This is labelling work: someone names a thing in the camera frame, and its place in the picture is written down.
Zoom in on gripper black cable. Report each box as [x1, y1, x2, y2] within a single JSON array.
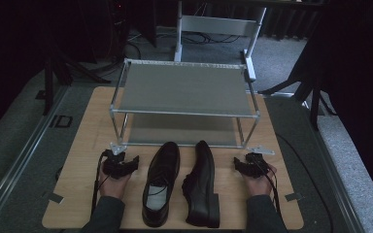
[[90, 149, 112, 216], [259, 157, 284, 216]]

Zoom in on person's right hand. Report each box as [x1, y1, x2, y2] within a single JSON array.
[[241, 162, 278, 198]]

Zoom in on white paper shoe stuffing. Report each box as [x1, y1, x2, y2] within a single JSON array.
[[146, 183, 169, 212]]

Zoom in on grey tape piece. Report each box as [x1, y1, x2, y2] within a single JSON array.
[[284, 191, 304, 203], [43, 190, 65, 205]]

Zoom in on white metal desk frame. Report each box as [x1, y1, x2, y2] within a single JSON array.
[[173, 0, 268, 83]]

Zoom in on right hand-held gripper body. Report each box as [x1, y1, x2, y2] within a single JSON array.
[[243, 146, 276, 180]]

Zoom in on black leather shoe with paper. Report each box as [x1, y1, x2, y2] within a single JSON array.
[[141, 141, 181, 228]]

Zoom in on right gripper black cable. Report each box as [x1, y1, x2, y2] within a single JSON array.
[[259, 157, 284, 216]]

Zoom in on black tripod stand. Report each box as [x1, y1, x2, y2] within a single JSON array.
[[41, 45, 112, 117], [257, 61, 338, 132]]

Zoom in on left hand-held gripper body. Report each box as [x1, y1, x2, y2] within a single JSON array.
[[102, 142, 134, 181]]

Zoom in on metal floor rail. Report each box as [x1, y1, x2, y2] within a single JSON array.
[[261, 91, 367, 233], [0, 84, 70, 225]]

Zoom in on grey two-tier shoe rack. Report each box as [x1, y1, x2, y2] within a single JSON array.
[[109, 57, 261, 150]]

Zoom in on person's left hand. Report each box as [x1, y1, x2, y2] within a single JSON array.
[[98, 163, 132, 200]]

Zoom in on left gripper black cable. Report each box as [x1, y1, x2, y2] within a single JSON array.
[[90, 149, 112, 216]]

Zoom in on black floor cable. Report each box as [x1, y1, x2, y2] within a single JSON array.
[[274, 131, 335, 233]]

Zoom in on bundle of dark floor cables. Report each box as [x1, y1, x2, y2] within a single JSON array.
[[125, 29, 242, 61]]

